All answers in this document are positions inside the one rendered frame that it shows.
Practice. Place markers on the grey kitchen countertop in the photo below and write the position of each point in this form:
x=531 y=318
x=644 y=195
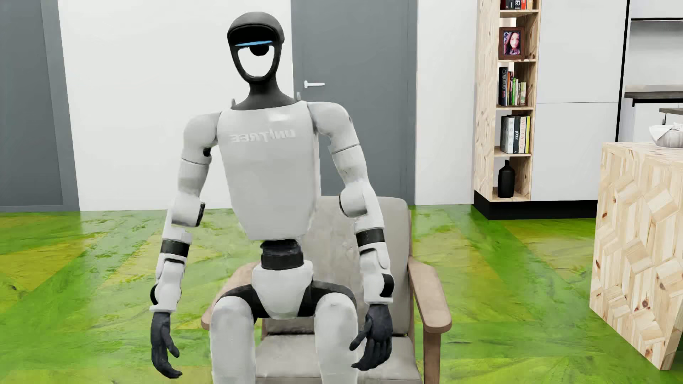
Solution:
x=653 y=93

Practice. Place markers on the yellow green books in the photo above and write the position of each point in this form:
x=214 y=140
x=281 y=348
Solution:
x=525 y=135

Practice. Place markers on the tall black book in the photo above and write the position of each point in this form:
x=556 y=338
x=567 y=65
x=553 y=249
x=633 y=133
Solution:
x=502 y=86

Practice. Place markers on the light wooden bookshelf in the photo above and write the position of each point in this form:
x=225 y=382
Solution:
x=485 y=106

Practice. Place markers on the beige wooden armchair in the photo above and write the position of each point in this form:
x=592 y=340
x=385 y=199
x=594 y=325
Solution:
x=427 y=290

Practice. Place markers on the black book white print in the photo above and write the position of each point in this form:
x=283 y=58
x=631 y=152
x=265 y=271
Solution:
x=516 y=134

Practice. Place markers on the black cabinet plinth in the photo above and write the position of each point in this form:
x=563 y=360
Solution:
x=544 y=209

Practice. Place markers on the white robot pelvis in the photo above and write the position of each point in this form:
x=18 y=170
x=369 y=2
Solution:
x=281 y=288

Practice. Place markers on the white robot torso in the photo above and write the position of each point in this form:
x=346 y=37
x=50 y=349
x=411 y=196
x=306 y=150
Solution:
x=267 y=176

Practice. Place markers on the white robot leg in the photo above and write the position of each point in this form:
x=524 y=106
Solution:
x=232 y=341
x=336 y=341

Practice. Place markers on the grey bowl with cloth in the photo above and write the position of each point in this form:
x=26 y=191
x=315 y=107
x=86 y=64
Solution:
x=668 y=136

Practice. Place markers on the grey white thick book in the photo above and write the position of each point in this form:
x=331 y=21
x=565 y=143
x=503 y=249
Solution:
x=507 y=134

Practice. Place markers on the grey wall panel door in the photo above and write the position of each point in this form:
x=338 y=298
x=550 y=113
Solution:
x=29 y=101

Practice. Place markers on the white tall cabinet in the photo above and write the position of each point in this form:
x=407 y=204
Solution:
x=579 y=101

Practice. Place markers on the white left robot leg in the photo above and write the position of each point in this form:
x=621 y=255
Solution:
x=336 y=341

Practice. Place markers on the black robot waist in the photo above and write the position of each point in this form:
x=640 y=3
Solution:
x=281 y=255

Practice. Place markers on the black vase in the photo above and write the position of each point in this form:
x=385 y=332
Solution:
x=506 y=182

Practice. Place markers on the white right robot leg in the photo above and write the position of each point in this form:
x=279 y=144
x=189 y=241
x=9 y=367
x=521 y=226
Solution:
x=232 y=341

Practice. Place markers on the books with red spines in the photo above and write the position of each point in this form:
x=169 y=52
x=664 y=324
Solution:
x=516 y=4

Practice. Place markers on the black robot head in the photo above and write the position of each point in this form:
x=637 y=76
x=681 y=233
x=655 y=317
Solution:
x=255 y=21

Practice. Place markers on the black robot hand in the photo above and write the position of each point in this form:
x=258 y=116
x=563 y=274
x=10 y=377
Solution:
x=378 y=333
x=160 y=341

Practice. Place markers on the patterned wooden counter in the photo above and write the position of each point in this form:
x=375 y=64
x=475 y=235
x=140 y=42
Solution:
x=637 y=240

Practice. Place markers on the row of colourful books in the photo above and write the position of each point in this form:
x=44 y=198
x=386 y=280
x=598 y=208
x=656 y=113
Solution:
x=517 y=93

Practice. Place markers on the framed portrait photo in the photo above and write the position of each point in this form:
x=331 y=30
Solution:
x=512 y=43

